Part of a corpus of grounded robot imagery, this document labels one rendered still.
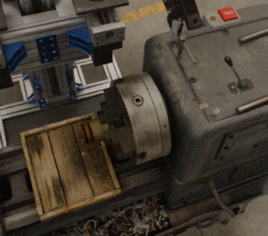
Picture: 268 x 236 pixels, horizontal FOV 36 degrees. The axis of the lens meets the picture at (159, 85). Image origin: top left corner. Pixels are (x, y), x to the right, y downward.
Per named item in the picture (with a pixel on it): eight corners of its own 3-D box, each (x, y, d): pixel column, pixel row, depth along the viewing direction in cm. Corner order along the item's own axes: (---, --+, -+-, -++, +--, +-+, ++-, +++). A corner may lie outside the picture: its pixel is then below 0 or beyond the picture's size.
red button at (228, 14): (230, 9, 162) (231, 5, 160) (237, 20, 159) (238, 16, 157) (216, 12, 160) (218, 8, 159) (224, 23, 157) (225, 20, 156)
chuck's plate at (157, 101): (137, 95, 172) (144, 55, 144) (164, 165, 159) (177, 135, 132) (129, 97, 171) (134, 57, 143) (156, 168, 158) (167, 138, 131)
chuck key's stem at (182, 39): (183, 60, 145) (187, 38, 135) (177, 61, 144) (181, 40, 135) (180, 55, 146) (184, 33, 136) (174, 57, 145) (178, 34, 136)
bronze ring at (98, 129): (104, 109, 146) (78, 116, 143) (112, 131, 141) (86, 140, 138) (104, 122, 153) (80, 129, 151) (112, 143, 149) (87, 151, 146)
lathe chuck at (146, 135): (129, 97, 171) (134, 57, 143) (155, 168, 158) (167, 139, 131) (108, 103, 169) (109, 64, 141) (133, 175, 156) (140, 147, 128)
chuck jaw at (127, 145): (133, 122, 146) (145, 149, 138) (133, 131, 149) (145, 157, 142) (103, 131, 143) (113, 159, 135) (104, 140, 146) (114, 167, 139)
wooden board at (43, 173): (94, 116, 173) (93, 111, 170) (121, 195, 155) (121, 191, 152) (21, 137, 165) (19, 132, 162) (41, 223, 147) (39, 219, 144)
